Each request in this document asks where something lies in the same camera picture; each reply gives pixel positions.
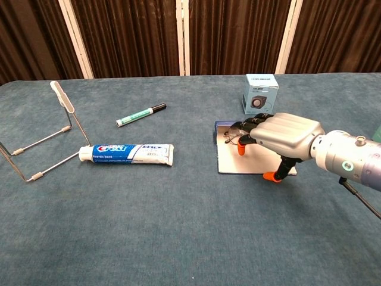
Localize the green marker with black cap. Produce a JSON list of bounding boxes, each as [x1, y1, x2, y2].
[[115, 102, 167, 128]]

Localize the small light-blue speaker box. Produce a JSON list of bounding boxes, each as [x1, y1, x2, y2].
[[241, 73, 280, 116]]

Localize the blue felt table cloth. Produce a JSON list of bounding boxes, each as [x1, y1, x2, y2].
[[0, 72, 381, 286]]

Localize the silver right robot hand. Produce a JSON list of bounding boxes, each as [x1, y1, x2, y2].
[[229, 112, 326, 182]]

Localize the blue glasses case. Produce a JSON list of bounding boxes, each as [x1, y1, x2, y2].
[[213, 120, 298, 176]]

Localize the brown pleated curtain panel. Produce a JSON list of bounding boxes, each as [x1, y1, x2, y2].
[[285, 0, 381, 74], [70, 0, 180, 79], [0, 0, 83, 86], [188, 0, 292, 76]]

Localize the white screen frame post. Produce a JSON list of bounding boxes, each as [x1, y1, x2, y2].
[[274, 0, 304, 74], [58, 0, 95, 79], [175, 0, 191, 76]]

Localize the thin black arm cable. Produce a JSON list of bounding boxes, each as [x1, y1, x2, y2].
[[339, 176, 381, 220]]

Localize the metal wire stand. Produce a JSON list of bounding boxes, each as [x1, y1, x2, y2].
[[0, 80, 92, 183]]

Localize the white blue toothpaste tube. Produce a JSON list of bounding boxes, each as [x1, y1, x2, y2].
[[78, 143, 175, 167]]

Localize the round metal-frame eyeglasses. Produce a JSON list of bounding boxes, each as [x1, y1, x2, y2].
[[223, 125, 254, 144]]

